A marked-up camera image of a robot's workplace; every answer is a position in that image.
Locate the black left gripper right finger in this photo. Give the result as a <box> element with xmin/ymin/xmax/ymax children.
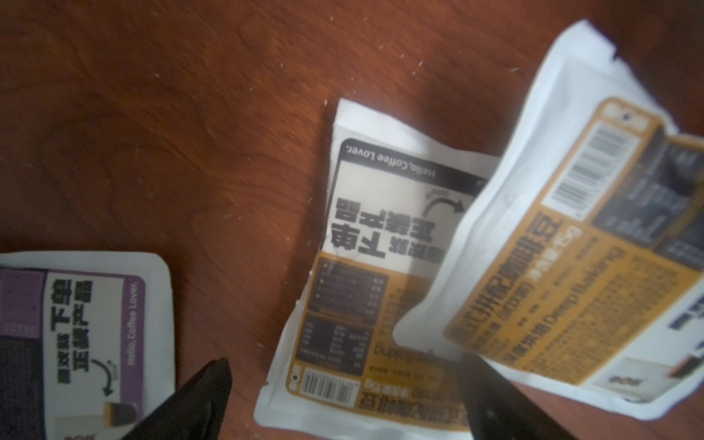
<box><xmin>458</xmin><ymin>354</ymin><xmax>575</xmax><ymax>440</ymax></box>

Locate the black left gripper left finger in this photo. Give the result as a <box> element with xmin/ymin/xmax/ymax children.
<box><xmin>125</xmin><ymin>357</ymin><xmax>232</xmax><ymax>440</ymax></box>

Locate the yellow coffee bag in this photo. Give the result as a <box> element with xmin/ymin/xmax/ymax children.
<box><xmin>392</xmin><ymin>20</ymin><xmax>703</xmax><ymax>420</ymax></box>
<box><xmin>254</xmin><ymin>99</ymin><xmax>498</xmax><ymax>439</ymax></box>

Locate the purple coffee bag lower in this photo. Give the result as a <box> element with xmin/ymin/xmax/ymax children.
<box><xmin>1</xmin><ymin>251</ymin><xmax>176</xmax><ymax>439</ymax></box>

